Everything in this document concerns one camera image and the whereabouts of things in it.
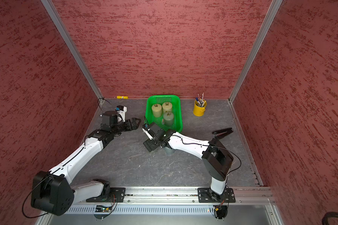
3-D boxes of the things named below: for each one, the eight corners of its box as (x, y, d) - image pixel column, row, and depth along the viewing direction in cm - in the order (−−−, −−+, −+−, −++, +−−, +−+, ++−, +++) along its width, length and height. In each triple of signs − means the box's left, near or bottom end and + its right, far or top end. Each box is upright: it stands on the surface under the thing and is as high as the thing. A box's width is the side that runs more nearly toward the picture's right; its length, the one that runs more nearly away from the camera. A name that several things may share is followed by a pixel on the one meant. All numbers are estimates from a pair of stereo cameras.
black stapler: (215, 138, 99) (216, 136, 97) (212, 133, 102) (213, 131, 99) (232, 134, 102) (234, 131, 99) (229, 129, 104) (231, 127, 102)
